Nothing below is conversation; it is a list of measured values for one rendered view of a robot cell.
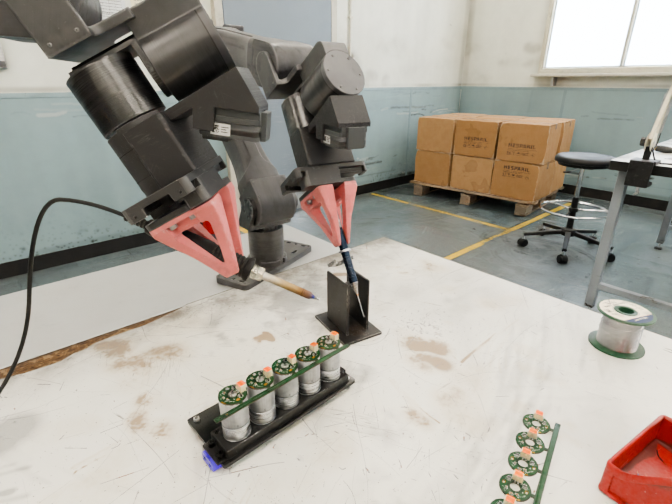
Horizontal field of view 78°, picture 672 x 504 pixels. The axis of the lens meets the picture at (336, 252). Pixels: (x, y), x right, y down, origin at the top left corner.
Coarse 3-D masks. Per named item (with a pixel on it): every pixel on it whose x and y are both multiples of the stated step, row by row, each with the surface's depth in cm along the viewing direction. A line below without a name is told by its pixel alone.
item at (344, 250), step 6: (342, 228) 54; (342, 234) 53; (342, 240) 53; (342, 246) 53; (342, 252) 53; (348, 252) 53; (348, 258) 53; (348, 264) 53; (348, 270) 53; (354, 270) 53; (348, 276) 53; (354, 276) 52
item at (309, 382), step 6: (306, 354) 41; (300, 366) 40; (318, 366) 41; (306, 372) 40; (312, 372) 41; (318, 372) 41; (300, 378) 41; (306, 378) 41; (312, 378) 41; (318, 378) 41; (300, 384) 41; (306, 384) 41; (312, 384) 41; (318, 384) 42; (300, 390) 42; (306, 390) 41; (312, 390) 41; (318, 390) 42
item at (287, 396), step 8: (280, 376) 38; (288, 376) 38; (288, 384) 39; (296, 384) 39; (280, 392) 39; (288, 392) 39; (296, 392) 40; (280, 400) 39; (288, 400) 39; (296, 400) 40; (280, 408) 40; (288, 408) 40
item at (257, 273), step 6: (252, 270) 40; (258, 270) 40; (264, 270) 40; (252, 276) 40; (258, 276) 40; (264, 276) 40; (270, 276) 40; (270, 282) 41; (276, 282) 41; (282, 282) 41; (288, 282) 41; (288, 288) 41; (294, 288) 41; (300, 288) 41; (300, 294) 41; (306, 294) 41
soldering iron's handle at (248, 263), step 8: (136, 224) 39; (144, 224) 39; (184, 232) 39; (192, 240) 39; (200, 240) 39; (208, 240) 39; (208, 248) 39; (216, 248) 39; (216, 256) 39; (240, 256) 40; (240, 264) 39; (248, 264) 39; (240, 272) 40; (248, 272) 39
